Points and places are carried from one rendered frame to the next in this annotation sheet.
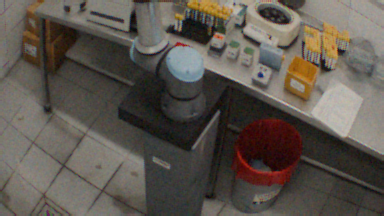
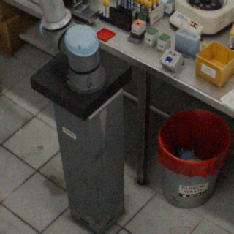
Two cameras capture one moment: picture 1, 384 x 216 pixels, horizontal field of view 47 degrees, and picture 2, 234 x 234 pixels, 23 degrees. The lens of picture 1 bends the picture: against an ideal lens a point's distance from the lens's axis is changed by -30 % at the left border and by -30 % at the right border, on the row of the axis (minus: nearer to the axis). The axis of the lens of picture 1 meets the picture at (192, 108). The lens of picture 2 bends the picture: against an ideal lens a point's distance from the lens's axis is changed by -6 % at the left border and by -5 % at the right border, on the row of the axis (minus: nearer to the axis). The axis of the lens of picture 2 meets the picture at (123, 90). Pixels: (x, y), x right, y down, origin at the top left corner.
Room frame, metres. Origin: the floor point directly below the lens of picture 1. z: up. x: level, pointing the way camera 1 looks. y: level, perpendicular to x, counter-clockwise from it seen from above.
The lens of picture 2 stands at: (-0.11, -0.55, 2.46)
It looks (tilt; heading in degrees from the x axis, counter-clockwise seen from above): 44 degrees down; 16
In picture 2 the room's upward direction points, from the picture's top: 1 degrees counter-clockwise
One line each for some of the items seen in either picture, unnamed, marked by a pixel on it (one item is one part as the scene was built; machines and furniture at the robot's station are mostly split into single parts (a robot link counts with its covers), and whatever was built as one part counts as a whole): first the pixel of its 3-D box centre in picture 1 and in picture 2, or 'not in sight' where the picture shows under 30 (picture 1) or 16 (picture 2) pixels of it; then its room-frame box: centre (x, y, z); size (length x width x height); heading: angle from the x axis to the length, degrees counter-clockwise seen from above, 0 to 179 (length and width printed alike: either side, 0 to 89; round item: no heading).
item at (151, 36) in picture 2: (233, 50); (151, 36); (1.80, -0.14, 0.91); 0.05 x 0.04 x 0.07; 157
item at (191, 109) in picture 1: (183, 95); (85, 70); (1.44, 0.03, 0.99); 0.15 x 0.15 x 0.10
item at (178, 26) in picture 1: (192, 23); (119, 10); (1.92, 0.03, 0.93); 0.17 x 0.09 x 0.11; 67
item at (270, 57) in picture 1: (270, 57); (187, 43); (1.78, -0.30, 0.92); 0.10 x 0.07 x 0.10; 73
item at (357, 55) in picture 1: (362, 48); not in sight; (1.97, -0.88, 0.97); 0.26 x 0.17 x 0.19; 83
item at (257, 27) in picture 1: (272, 22); (202, 9); (2.03, -0.33, 0.94); 0.30 x 0.24 x 0.12; 148
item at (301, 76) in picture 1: (301, 77); (216, 63); (1.69, -0.44, 0.92); 0.13 x 0.13 x 0.10; 64
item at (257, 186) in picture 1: (262, 171); (191, 161); (1.73, -0.38, 0.22); 0.38 x 0.37 x 0.44; 67
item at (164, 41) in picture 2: (248, 56); (164, 42); (1.77, -0.20, 0.91); 0.05 x 0.04 x 0.07; 157
